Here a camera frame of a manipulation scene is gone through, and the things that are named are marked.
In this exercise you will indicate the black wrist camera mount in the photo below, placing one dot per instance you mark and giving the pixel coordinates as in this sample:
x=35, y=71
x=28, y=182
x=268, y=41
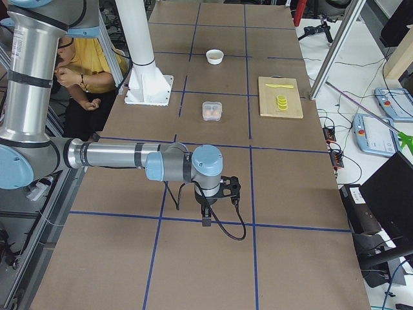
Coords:
x=229, y=187

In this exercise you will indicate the aluminium frame post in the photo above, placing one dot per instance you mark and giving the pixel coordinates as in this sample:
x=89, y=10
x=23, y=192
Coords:
x=350, y=17

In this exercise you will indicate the blue teach pendant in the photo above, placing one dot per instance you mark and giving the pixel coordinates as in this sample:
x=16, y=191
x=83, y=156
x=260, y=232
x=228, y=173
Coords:
x=373, y=137
x=396, y=103

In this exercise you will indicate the reacher grabber stick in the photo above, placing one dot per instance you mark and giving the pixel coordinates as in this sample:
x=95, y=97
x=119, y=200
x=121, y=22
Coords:
x=406, y=140

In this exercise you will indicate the white paper bowl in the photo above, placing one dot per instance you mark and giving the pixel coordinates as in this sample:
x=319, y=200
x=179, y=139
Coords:
x=214, y=56

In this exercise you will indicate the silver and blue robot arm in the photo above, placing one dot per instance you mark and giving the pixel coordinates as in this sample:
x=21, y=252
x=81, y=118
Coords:
x=28, y=153

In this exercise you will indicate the blue teach pendant near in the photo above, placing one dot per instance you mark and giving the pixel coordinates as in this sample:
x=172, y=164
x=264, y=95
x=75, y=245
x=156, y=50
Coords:
x=373, y=137

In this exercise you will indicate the black computer box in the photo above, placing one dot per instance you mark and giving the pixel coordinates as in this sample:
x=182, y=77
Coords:
x=359, y=214

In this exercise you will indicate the black monitor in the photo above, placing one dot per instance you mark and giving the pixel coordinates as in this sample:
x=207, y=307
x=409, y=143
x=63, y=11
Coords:
x=388, y=194

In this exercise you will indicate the blue teach pendant far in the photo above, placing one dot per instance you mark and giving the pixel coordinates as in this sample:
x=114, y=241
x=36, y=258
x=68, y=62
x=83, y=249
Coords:
x=396, y=103

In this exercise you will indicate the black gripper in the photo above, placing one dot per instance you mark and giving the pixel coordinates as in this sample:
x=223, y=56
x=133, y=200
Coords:
x=205, y=201

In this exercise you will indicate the red cylinder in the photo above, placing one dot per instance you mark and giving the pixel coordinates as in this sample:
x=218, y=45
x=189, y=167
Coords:
x=300, y=8

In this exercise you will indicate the clear plastic egg box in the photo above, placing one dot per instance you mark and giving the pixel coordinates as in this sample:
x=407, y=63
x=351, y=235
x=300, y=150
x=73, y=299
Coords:
x=212, y=106

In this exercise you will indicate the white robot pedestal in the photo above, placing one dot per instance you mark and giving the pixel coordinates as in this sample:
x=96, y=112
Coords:
x=147, y=84

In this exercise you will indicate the wooden cutting board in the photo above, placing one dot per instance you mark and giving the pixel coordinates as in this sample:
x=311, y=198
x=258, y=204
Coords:
x=267, y=98

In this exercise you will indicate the yellow lemon slices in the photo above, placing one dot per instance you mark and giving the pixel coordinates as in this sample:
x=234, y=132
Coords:
x=282, y=102

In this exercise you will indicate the yellow plastic knife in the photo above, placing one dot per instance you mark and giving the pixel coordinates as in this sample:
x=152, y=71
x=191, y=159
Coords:
x=279, y=85

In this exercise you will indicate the person in yellow shirt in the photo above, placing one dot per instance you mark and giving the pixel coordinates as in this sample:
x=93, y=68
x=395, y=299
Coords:
x=83, y=70

